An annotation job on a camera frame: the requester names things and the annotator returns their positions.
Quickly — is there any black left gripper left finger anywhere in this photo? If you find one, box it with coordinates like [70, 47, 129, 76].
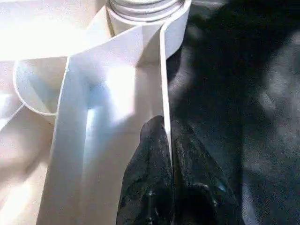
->
[115, 115, 176, 225]

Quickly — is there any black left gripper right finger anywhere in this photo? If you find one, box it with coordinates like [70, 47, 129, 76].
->
[170, 119, 243, 225]

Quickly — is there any white plastic table leg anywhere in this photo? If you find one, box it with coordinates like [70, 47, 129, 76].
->
[106, 0, 188, 24]

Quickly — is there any white plastic table top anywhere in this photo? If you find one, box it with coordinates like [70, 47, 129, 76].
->
[0, 0, 192, 225]

